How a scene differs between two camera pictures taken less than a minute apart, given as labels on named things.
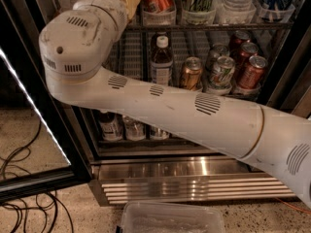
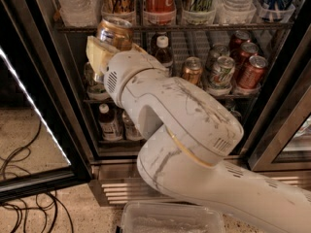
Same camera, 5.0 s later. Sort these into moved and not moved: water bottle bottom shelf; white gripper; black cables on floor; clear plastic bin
Moved: white gripper
Not moved: black cables on floor; water bottle bottom shelf; clear plastic bin
